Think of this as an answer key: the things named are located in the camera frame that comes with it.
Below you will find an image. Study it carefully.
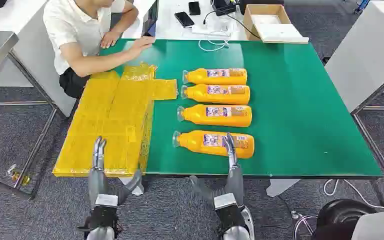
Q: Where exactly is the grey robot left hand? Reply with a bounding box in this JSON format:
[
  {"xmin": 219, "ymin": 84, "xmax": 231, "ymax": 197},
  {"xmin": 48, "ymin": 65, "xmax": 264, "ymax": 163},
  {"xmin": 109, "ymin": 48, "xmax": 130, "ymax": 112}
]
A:
[{"xmin": 87, "ymin": 135, "xmax": 143, "ymax": 206}]

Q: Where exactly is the person's right hand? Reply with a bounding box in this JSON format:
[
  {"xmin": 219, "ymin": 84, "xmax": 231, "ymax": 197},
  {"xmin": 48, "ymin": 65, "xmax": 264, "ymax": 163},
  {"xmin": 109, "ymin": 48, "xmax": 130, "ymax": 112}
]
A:
[{"xmin": 127, "ymin": 35, "xmax": 156, "ymax": 61}]

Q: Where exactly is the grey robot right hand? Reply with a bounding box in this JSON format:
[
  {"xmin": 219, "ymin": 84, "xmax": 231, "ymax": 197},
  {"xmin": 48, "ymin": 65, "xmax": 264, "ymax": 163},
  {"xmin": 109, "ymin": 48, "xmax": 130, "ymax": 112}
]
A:
[{"xmin": 189, "ymin": 132, "xmax": 245, "ymax": 206}]

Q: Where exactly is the person's left hand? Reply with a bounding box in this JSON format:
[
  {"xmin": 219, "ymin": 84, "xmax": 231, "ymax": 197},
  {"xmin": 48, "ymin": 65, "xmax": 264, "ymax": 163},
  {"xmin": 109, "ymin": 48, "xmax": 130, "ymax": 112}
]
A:
[{"xmin": 99, "ymin": 30, "xmax": 122, "ymax": 50}]

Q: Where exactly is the orange drink bottle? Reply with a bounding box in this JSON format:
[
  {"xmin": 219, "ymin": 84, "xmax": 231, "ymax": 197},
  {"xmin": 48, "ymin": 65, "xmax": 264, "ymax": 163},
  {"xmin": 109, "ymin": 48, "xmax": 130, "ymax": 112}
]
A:
[
  {"xmin": 172, "ymin": 129, "xmax": 255, "ymax": 160},
  {"xmin": 182, "ymin": 68, "xmax": 248, "ymax": 86},
  {"xmin": 177, "ymin": 104, "xmax": 253, "ymax": 128},
  {"xmin": 180, "ymin": 83, "xmax": 251, "ymax": 106}
]

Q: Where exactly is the dark tablet screen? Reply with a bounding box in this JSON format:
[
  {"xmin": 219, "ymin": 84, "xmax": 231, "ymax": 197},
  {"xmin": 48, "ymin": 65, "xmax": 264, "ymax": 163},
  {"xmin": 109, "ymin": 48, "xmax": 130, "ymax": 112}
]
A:
[{"xmin": 141, "ymin": 0, "xmax": 160, "ymax": 38}]

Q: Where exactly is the person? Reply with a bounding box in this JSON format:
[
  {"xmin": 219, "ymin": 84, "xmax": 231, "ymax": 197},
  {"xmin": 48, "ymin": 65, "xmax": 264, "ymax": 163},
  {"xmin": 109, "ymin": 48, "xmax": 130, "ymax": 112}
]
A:
[{"xmin": 42, "ymin": 0, "xmax": 156, "ymax": 100}]

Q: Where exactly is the large black smartphone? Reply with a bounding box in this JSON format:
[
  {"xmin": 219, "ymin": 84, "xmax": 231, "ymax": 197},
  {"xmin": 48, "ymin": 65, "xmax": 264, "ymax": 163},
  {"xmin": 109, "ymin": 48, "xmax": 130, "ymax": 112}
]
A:
[{"xmin": 174, "ymin": 11, "xmax": 196, "ymax": 28}]

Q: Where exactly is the small black smartphone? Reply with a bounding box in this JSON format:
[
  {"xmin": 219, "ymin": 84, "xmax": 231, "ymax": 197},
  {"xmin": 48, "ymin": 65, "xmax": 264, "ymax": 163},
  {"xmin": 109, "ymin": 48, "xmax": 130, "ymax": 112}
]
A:
[{"xmin": 188, "ymin": 1, "xmax": 202, "ymax": 16}]

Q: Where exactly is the white power strip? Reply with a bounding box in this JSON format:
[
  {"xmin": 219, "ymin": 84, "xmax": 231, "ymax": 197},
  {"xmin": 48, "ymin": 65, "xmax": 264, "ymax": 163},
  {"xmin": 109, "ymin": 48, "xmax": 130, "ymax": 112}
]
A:
[{"xmin": 191, "ymin": 23, "xmax": 233, "ymax": 37}]

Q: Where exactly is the yellow plastic sheet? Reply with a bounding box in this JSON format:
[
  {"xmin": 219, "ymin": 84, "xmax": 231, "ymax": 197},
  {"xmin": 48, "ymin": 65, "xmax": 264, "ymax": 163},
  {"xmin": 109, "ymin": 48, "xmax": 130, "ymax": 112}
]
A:
[{"xmin": 52, "ymin": 62, "xmax": 179, "ymax": 178}]

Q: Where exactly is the white side table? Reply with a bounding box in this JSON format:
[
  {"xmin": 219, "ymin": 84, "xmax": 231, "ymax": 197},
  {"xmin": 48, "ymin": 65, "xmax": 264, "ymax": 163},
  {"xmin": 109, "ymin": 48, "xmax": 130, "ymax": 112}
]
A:
[{"xmin": 0, "ymin": 0, "xmax": 77, "ymax": 117}]

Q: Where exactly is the clear bottle on floor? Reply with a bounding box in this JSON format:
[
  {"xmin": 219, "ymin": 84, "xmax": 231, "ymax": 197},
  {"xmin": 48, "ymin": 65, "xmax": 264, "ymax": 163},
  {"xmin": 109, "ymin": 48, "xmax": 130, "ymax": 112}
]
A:
[{"xmin": 6, "ymin": 163, "xmax": 31, "ymax": 186}]

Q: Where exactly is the black charger device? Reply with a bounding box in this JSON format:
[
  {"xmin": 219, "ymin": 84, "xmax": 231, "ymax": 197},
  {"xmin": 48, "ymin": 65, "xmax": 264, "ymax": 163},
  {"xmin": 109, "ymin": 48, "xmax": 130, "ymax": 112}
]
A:
[{"xmin": 210, "ymin": 0, "xmax": 238, "ymax": 17}]

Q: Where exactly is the green table mat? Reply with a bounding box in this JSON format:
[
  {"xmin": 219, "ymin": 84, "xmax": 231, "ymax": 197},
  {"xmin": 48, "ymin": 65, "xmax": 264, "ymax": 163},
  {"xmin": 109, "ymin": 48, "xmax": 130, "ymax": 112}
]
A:
[{"xmin": 99, "ymin": 39, "xmax": 384, "ymax": 180}]

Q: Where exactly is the brown cardboard box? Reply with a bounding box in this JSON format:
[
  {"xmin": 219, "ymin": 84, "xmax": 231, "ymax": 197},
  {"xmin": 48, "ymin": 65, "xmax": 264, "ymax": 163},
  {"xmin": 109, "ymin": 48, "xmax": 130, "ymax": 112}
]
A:
[{"xmin": 243, "ymin": 3, "xmax": 294, "ymax": 43}]

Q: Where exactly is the white flat board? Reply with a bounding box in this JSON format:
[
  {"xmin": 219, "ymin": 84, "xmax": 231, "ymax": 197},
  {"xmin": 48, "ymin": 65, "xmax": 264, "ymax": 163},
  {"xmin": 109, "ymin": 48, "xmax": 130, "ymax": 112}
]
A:
[{"xmin": 259, "ymin": 23, "xmax": 309, "ymax": 45}]

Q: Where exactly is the grey robot body shell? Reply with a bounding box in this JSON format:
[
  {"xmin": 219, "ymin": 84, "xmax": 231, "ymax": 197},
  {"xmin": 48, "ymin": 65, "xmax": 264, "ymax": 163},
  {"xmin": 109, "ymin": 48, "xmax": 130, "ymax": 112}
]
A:
[{"xmin": 350, "ymin": 210, "xmax": 384, "ymax": 240}]

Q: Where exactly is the blue object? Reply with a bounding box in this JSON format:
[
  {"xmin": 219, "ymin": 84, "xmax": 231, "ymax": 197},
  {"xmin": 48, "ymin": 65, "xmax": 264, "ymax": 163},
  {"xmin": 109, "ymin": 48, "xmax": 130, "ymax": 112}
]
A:
[{"xmin": 353, "ymin": 0, "xmax": 371, "ymax": 15}]

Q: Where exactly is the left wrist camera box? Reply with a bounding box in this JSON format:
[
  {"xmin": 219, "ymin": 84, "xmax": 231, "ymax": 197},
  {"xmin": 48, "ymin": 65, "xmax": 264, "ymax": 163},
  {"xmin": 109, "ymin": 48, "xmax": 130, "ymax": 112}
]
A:
[{"xmin": 94, "ymin": 194, "xmax": 119, "ymax": 210}]

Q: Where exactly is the white cable loop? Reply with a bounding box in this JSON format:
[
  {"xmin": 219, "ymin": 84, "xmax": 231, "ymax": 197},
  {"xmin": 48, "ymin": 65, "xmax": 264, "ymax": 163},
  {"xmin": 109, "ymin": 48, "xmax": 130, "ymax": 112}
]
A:
[{"xmin": 197, "ymin": 31, "xmax": 230, "ymax": 53}]

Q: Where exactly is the black cable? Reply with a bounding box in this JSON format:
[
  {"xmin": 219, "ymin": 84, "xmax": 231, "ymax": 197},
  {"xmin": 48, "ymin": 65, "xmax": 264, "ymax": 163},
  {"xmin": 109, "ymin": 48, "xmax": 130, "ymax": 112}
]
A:
[{"xmin": 202, "ymin": 9, "xmax": 262, "ymax": 40}]

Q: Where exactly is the white floor cable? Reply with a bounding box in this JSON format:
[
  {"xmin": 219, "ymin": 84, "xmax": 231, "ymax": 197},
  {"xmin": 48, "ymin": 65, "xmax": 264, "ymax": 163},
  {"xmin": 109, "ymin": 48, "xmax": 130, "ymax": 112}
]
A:
[{"xmin": 323, "ymin": 178, "xmax": 384, "ymax": 211}]

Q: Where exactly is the white table with steel frame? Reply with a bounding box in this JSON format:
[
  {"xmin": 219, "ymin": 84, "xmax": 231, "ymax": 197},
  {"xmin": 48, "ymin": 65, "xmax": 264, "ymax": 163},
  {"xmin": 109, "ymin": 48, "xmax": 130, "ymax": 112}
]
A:
[{"xmin": 324, "ymin": 0, "xmax": 384, "ymax": 206}]

